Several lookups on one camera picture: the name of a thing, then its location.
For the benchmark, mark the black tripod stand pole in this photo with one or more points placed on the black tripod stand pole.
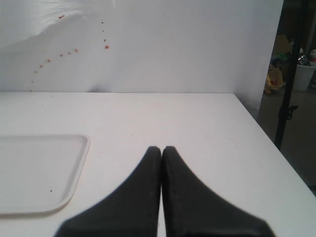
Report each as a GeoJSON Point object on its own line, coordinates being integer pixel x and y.
{"type": "Point", "coordinates": [286, 111]}

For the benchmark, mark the white plastic bucket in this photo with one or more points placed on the white plastic bucket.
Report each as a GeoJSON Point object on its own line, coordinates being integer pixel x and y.
{"type": "Point", "coordinates": [303, 77]}

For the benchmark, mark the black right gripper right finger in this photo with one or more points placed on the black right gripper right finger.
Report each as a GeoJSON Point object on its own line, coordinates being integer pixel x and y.
{"type": "Point", "coordinates": [191, 209]}

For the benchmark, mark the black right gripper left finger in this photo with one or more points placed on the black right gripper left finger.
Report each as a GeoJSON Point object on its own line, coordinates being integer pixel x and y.
{"type": "Point", "coordinates": [131, 210]}

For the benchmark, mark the yellow plush toy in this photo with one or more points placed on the yellow plush toy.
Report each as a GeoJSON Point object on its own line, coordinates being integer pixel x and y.
{"type": "Point", "coordinates": [274, 80]}

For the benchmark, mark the white rectangular plastic tray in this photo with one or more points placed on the white rectangular plastic tray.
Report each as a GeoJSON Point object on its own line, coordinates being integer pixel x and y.
{"type": "Point", "coordinates": [39, 173]}

